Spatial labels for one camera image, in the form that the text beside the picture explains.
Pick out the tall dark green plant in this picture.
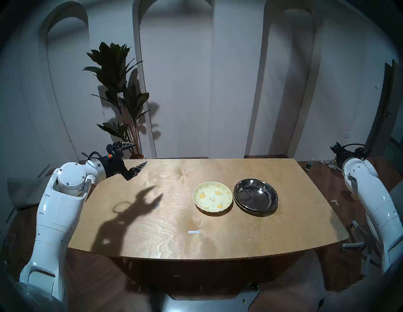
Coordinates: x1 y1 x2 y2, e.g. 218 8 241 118
82 42 151 158

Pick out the white swivel chair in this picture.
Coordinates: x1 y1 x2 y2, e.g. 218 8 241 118
340 181 403 277

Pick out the steel bowl with cartoon print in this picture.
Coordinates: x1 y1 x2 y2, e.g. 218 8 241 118
234 179 279 213

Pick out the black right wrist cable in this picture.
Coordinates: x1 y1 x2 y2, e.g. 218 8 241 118
343 143 371 161

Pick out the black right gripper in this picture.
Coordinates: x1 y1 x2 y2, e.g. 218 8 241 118
330 142 356 167

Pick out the rolled grey mat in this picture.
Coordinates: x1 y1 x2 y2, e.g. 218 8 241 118
6 157 95 210

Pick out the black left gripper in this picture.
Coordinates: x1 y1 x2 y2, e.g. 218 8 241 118
103 142 148 181

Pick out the silver robot base frame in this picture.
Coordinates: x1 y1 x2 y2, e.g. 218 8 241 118
151 283 261 312

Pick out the black floor cable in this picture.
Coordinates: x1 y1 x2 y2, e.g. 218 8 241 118
318 285 350 310

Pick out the dark wooden door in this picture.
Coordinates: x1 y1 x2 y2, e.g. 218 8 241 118
362 60 403 158

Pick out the yellow floral ceramic plate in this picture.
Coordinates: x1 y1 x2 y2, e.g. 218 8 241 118
193 181 233 213

